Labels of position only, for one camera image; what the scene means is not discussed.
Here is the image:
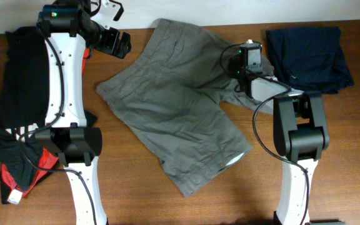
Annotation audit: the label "grey shorts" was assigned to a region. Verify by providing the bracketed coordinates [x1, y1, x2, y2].
[96, 19, 271, 197]

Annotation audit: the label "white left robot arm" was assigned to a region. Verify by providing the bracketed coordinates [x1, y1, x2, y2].
[35, 0, 131, 225]

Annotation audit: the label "black t-shirt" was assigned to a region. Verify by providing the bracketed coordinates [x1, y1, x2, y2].
[0, 26, 99, 205]

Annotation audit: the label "folded navy garment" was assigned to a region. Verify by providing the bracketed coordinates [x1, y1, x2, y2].
[266, 26, 354, 94]

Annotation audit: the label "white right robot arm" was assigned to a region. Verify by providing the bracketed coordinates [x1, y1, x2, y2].
[225, 40, 329, 225]

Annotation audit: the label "red t-shirt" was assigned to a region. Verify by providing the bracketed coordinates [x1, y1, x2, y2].
[0, 46, 92, 201]

